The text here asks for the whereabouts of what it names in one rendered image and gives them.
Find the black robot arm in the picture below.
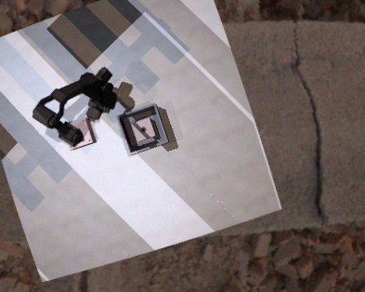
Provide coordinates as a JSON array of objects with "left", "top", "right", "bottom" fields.
[{"left": 33, "top": 67, "right": 118, "bottom": 147}]

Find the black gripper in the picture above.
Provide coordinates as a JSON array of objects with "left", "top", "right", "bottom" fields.
[{"left": 86, "top": 82, "right": 113, "bottom": 120}]

